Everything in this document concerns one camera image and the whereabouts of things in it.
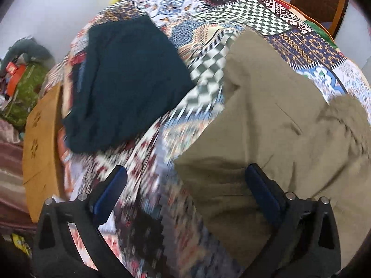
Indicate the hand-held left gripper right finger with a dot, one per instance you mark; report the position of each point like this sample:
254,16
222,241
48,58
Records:
262,191

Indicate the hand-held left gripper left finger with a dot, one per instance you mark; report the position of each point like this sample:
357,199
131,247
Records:
111,188

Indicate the khaki pants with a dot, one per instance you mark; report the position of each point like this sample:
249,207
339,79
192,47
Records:
275,121

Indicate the wooden lap desk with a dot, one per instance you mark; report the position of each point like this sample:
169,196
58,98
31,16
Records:
40,150

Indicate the dark navy garment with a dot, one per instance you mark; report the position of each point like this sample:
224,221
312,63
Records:
127,87

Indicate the striped brown curtain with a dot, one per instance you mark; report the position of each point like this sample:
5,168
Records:
11,162

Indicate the yellow packet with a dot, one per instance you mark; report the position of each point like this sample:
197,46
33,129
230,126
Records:
21,242

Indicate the green patterned storage bag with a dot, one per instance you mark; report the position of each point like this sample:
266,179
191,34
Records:
26,92

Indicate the orange box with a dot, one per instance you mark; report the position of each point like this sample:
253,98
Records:
16,75

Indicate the grey neck pillow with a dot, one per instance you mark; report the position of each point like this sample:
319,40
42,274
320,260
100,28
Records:
29,49

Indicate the patchwork bedspread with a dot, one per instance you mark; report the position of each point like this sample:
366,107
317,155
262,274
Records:
203,14

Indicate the brown wooden door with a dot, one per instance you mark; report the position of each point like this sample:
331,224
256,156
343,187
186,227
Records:
316,0

